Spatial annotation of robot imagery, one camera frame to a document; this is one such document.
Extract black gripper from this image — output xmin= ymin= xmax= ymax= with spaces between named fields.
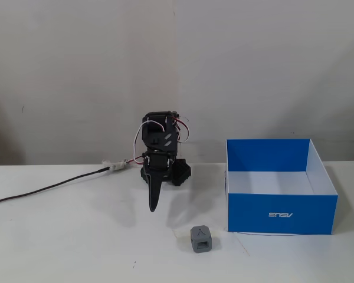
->
xmin=143 ymin=150 xmax=175 ymax=213

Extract gray 3D-printed block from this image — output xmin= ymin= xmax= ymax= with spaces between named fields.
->
xmin=189 ymin=225 xmax=214 ymax=254

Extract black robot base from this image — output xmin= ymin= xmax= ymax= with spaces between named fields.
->
xmin=139 ymin=158 xmax=192 ymax=188

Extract blue cardboard box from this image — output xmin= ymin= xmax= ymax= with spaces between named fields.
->
xmin=224 ymin=139 xmax=339 ymax=235

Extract white taped cable connector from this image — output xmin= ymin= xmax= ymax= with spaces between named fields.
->
xmin=102 ymin=158 xmax=129 ymax=172

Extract white looped servo wire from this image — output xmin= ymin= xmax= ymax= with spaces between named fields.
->
xmin=133 ymin=117 xmax=150 ymax=164

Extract red white servo wire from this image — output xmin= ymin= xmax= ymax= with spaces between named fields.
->
xmin=171 ymin=111 xmax=192 ymax=143

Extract black power cable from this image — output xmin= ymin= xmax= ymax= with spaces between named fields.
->
xmin=0 ymin=166 xmax=110 ymax=207

